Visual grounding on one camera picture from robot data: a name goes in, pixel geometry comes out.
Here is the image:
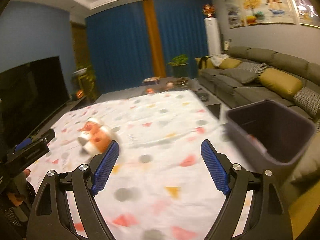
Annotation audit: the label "grey plastic trash bin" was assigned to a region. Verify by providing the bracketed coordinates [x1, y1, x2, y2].
[226, 100, 316, 184]

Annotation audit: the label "person's left hand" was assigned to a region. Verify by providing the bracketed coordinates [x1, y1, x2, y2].
[7, 169, 31, 207]

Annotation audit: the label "patterned white tablecloth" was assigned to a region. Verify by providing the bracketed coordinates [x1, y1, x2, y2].
[28, 90, 251, 239]

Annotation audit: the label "black flat television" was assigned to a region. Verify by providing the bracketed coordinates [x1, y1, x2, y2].
[1, 56, 69, 147]

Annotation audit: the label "dark tv cabinet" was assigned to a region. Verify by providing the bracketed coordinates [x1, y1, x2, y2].
[28, 96, 91, 139]

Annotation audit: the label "plant stand with vines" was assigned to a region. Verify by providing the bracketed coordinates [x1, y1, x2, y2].
[72, 63, 99, 102]

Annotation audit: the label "grey cushion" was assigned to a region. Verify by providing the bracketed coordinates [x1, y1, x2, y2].
[220, 68, 258, 85]

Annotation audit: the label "grey sectional sofa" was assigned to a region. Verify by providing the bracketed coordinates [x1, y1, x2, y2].
[195, 47, 319, 128]

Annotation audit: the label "small mustard cushion far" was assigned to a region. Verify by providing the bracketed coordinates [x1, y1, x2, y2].
[219, 57, 242, 69]

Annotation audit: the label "white cloth on sofa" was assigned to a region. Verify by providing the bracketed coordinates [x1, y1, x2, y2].
[210, 54, 229, 67]

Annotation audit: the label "potted green plant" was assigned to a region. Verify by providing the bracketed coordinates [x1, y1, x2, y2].
[168, 54, 189, 78]

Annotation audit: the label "patterned black white cushion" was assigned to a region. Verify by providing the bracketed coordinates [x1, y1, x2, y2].
[237, 62, 267, 76]

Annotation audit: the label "mustard yellow cushion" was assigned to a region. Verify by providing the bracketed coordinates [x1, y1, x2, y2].
[259, 68, 303, 100]

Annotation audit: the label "orange curtain strip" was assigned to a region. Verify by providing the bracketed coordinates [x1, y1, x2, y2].
[142, 0, 167, 77]

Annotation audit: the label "blue curtains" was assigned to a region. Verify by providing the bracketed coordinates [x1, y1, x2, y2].
[86, 0, 211, 93]

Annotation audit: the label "white standing air conditioner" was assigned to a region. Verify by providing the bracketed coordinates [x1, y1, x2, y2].
[204, 17, 221, 56]

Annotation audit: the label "left landscape painting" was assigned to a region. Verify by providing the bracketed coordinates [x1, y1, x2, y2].
[224, 0, 245, 29]

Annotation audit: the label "landscape painting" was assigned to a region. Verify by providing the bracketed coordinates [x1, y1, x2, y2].
[224, 0, 245, 29]
[295, 0, 320, 28]

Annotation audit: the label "flower decoration on conditioner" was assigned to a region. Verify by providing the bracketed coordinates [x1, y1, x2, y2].
[202, 4, 216, 18]

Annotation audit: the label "sailing ship painting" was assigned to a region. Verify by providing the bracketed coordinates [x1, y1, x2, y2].
[240, 0, 296, 25]

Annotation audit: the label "right landscape painting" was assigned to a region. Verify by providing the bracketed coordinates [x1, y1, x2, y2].
[295, 0, 320, 28]

